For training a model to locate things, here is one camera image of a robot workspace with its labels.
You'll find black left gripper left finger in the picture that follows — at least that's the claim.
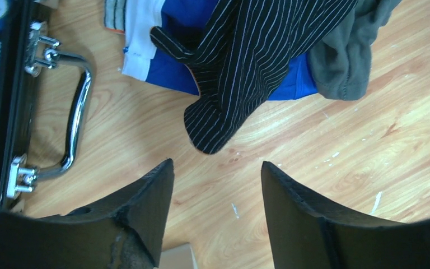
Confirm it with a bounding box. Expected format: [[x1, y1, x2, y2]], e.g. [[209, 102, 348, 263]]
[[0, 159, 174, 268]]

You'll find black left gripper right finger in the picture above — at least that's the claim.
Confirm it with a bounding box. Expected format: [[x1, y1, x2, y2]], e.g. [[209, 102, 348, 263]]
[[261, 161, 430, 268]]

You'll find black pinstriped underwear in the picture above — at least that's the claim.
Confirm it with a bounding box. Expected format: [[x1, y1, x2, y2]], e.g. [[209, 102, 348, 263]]
[[150, 1, 356, 154]]

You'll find blue underwear white waistband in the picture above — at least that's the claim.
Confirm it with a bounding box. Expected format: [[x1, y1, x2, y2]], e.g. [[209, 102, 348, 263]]
[[121, 0, 319, 101]]

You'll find grey-green underwear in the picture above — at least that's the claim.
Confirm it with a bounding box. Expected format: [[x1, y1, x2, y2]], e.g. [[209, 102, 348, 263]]
[[307, 0, 401, 101]]

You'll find grey striped underwear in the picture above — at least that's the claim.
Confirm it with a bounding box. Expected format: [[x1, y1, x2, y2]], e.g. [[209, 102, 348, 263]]
[[104, 0, 127, 34]]

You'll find black aluminium poker chip case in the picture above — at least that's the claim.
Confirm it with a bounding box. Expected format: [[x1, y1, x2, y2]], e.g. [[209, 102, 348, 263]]
[[0, 1, 94, 208]]

